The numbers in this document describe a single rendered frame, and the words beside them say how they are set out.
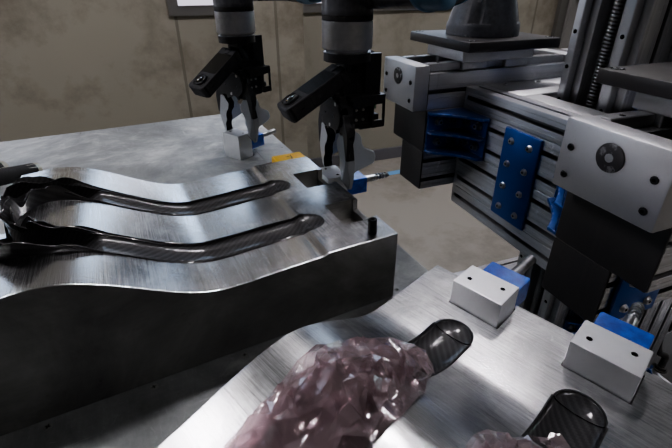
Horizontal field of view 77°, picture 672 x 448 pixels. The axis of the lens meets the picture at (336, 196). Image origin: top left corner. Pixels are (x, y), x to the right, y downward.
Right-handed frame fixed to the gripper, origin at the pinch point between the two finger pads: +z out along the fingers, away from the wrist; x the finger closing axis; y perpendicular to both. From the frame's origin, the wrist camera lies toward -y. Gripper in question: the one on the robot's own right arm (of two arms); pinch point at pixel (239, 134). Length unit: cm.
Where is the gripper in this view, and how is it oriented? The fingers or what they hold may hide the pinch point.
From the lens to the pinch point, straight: 93.8
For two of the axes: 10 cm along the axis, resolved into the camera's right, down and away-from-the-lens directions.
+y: 6.0, -3.7, 7.1
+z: 0.0, 8.9, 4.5
